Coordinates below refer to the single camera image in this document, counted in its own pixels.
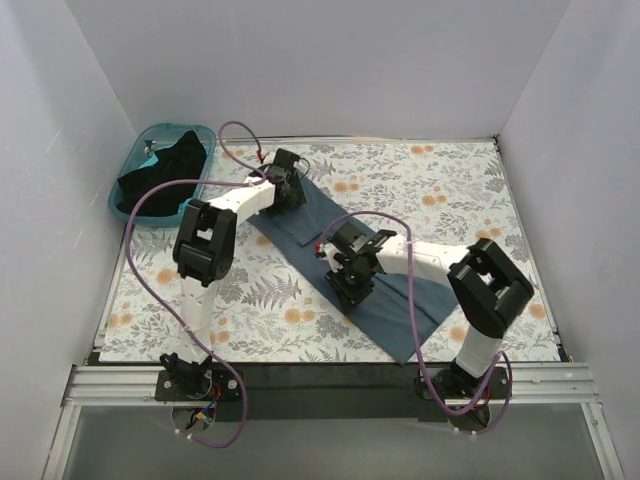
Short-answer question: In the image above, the blue-grey t shirt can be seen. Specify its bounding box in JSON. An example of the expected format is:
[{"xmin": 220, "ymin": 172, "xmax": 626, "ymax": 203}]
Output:
[{"xmin": 248, "ymin": 179, "xmax": 458, "ymax": 362}]

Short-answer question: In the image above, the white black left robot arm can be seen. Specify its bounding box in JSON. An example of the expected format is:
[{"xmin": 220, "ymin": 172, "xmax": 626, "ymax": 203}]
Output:
[{"xmin": 160, "ymin": 149, "xmax": 306, "ymax": 400}]

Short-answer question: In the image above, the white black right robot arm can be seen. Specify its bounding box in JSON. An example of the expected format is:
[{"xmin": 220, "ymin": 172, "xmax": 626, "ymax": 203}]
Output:
[{"xmin": 315, "ymin": 222, "xmax": 534, "ymax": 398}]

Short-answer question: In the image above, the black t shirt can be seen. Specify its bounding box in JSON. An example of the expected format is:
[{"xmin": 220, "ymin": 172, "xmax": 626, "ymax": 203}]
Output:
[{"xmin": 116, "ymin": 130, "xmax": 207, "ymax": 217}]

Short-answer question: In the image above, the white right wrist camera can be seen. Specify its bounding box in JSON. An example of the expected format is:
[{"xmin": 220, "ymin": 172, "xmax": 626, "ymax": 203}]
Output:
[{"xmin": 314, "ymin": 242, "xmax": 340, "ymax": 269}]

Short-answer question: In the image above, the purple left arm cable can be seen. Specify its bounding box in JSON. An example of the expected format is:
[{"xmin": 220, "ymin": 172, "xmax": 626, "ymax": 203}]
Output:
[{"xmin": 124, "ymin": 119, "xmax": 266, "ymax": 448}]

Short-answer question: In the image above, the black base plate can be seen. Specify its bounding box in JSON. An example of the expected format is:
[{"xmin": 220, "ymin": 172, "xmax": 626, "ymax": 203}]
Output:
[{"xmin": 154, "ymin": 360, "xmax": 516, "ymax": 424}]

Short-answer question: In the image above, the aluminium frame rail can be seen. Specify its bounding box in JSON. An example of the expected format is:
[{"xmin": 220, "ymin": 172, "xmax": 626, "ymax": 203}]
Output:
[{"xmin": 62, "ymin": 363, "xmax": 166, "ymax": 407}]

